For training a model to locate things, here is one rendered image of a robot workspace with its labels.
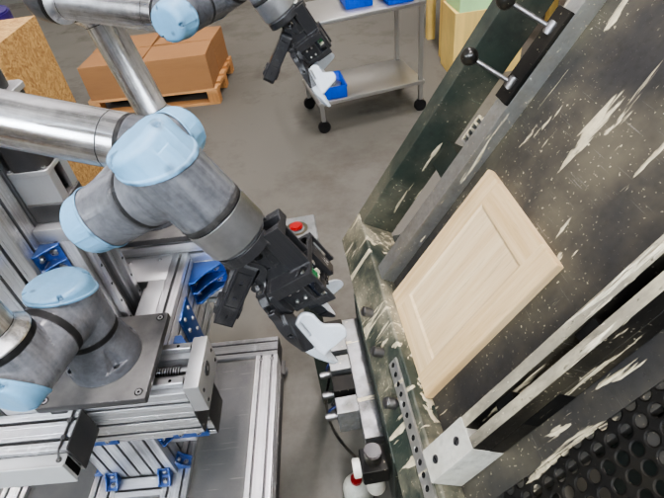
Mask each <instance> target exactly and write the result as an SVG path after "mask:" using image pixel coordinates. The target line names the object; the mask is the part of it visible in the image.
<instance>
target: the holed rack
mask: <svg viewBox="0 0 664 498"><path fill-rule="evenodd" d="M389 368H390V372H391V376H392V379H393V383H394V387H395V391H396V394H397V398H398V402H399V405H400V409H401V413H402V417H403V420H404V424H405V428H406V431H407V435H408V439H409V443H410V446H411V450H412V454H413V456H414V460H415V464H416V468H417V471H418V475H419V479H420V482H421V486H422V490H423V494H424V497H425V498H438V496H437V493H436V490H435V486H434V483H432V482H431V479H430V475H429V472H428V468H427V465H426V462H425V459H424V455H423V451H424V449H423V445H422V442H421V439H420V435H419V432H418V428H417V425H416V421H415V418H414V414H413V411H412V407H411V404H410V400H409V397H408V393H407V390H406V387H405V383H404V380H403V376H402V373H401V369H400V366H399V363H398V360H397V358H394V359H393V360H392V361H391V363H390V364H389Z"/></svg>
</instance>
